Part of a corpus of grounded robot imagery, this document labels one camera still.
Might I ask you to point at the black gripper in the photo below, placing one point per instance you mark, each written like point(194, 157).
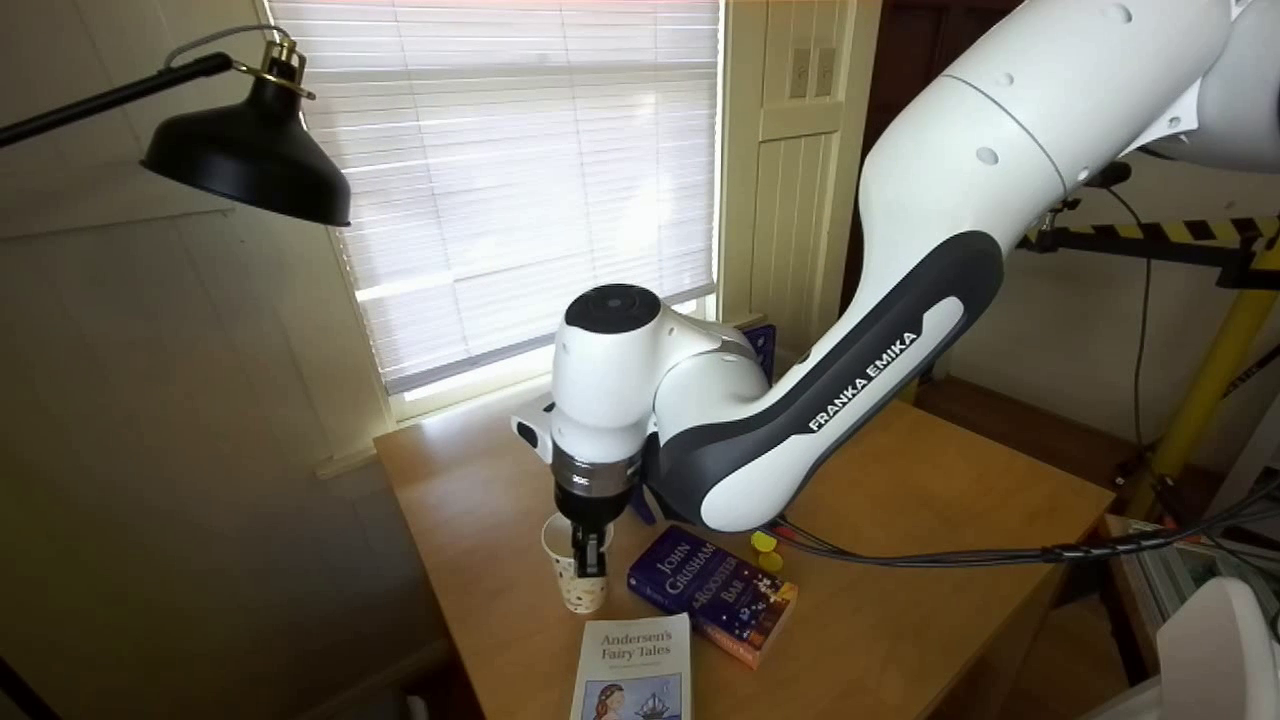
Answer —
point(590, 507)

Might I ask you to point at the white speckled paper cup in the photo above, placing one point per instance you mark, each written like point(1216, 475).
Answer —
point(580, 599)

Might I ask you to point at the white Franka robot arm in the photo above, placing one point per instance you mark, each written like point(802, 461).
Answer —
point(932, 174)

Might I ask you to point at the white fairy tales book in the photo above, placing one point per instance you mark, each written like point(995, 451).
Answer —
point(634, 666)

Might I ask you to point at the dark blue book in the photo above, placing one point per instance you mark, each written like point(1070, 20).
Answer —
point(704, 585)

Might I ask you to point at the white window blinds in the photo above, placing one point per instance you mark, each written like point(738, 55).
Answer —
point(507, 174)

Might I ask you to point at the cream panelled cupboard door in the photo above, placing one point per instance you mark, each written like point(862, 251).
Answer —
point(793, 202)

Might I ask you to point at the black desk lamp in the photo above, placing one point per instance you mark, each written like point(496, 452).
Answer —
point(246, 155)

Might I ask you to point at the dark brown wooden door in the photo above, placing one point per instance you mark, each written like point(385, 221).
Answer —
point(920, 43)

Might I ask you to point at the white chair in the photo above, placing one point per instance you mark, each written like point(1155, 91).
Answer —
point(1221, 654)

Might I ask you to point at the yellow stand post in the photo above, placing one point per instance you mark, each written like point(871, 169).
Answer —
point(1205, 385)

